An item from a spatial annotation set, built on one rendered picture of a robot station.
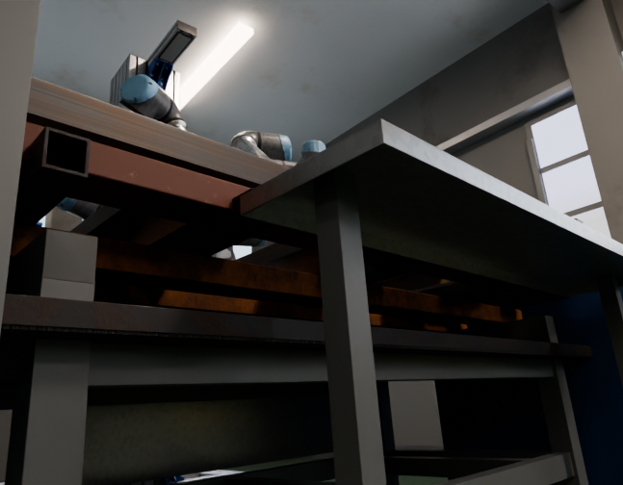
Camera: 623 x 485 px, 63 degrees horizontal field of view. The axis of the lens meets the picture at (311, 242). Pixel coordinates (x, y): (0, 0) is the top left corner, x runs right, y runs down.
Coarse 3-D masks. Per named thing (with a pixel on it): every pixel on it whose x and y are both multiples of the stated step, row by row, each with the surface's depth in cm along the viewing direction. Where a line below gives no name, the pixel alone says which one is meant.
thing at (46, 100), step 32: (32, 96) 63; (64, 96) 66; (64, 128) 66; (96, 128) 68; (128, 128) 71; (160, 128) 75; (160, 160) 75; (192, 160) 77; (224, 160) 82; (256, 160) 87; (96, 224) 99; (128, 224) 99; (160, 224) 100; (256, 256) 136; (288, 256) 127; (416, 288) 172
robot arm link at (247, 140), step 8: (240, 136) 186; (248, 136) 188; (256, 136) 192; (232, 144) 185; (240, 144) 181; (248, 144) 177; (256, 144) 191; (248, 152) 170; (256, 152) 167; (272, 160) 159
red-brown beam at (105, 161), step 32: (32, 128) 62; (64, 160) 63; (96, 160) 66; (128, 160) 70; (96, 192) 71; (128, 192) 71; (160, 192) 72; (192, 192) 75; (224, 192) 80; (384, 256) 111
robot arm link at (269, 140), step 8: (264, 136) 193; (272, 136) 195; (280, 136) 197; (264, 144) 192; (272, 144) 193; (280, 144) 194; (288, 144) 196; (264, 152) 193; (272, 152) 194; (280, 152) 195; (288, 152) 196; (280, 160) 197; (288, 160) 198; (248, 240) 219; (256, 240) 220
